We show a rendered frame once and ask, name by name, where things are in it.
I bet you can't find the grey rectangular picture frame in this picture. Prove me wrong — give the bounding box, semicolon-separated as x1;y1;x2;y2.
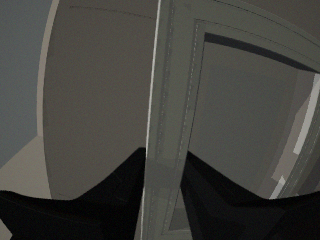
141;0;320;240

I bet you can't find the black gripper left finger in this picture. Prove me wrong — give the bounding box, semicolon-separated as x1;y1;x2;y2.
0;147;147;240

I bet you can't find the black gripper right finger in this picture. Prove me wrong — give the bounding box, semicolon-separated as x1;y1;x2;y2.
180;151;320;240

